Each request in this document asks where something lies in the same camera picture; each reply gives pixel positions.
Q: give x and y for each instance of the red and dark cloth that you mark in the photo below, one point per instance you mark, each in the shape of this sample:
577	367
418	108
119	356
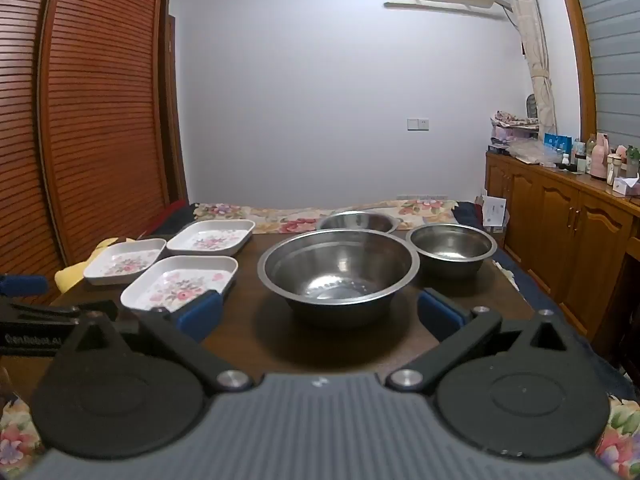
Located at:
167	217

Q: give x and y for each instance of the pink thermos jug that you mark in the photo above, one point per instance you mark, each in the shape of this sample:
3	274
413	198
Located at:
599	157

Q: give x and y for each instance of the wooden sideboard cabinet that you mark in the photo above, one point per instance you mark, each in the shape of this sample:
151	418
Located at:
550	220

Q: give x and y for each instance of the blue box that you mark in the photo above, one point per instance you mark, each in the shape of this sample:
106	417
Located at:
556	142

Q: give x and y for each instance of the wooden window frame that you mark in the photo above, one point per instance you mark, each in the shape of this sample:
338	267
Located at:
580	50

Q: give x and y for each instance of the white wall switch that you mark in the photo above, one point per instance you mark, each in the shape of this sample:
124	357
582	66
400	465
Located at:
418	124

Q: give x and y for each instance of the clear plastic bags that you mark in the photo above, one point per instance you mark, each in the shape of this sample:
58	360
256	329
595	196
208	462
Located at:
530	152

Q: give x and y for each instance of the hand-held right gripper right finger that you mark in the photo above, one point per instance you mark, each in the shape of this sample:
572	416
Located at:
440	315

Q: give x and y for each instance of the beige patterned curtain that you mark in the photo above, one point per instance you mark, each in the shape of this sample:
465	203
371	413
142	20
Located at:
537	60

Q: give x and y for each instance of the grey window blind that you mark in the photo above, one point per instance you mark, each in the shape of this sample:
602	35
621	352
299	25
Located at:
615	50

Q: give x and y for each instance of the wooden louvred wardrobe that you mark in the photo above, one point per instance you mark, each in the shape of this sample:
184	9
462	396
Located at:
100	110

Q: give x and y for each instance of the small grey fan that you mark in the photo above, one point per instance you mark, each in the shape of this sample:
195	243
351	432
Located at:
531	106

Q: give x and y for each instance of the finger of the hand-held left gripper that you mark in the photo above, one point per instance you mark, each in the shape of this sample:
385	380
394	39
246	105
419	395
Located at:
45	311
22	285

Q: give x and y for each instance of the white floral square plate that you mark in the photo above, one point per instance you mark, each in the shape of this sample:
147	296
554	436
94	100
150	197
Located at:
212	237
170	280
125	260

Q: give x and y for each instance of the beige cup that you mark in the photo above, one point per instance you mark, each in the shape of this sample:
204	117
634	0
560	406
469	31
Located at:
614	170

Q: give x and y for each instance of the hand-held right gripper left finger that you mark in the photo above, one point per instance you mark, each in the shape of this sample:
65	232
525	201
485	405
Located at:
200	317

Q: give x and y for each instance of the white tissue box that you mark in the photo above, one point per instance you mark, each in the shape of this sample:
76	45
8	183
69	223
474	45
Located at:
626	186

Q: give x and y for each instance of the large stainless steel bowl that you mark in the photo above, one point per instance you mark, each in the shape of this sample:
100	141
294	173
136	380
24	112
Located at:
340	270

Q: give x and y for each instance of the floral bed quilt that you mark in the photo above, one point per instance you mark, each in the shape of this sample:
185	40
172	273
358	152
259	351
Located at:
280	217

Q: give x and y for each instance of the yellow plush toy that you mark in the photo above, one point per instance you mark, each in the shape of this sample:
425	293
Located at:
72	275

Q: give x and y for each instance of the white paper bag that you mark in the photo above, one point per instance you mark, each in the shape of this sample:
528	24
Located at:
494	212

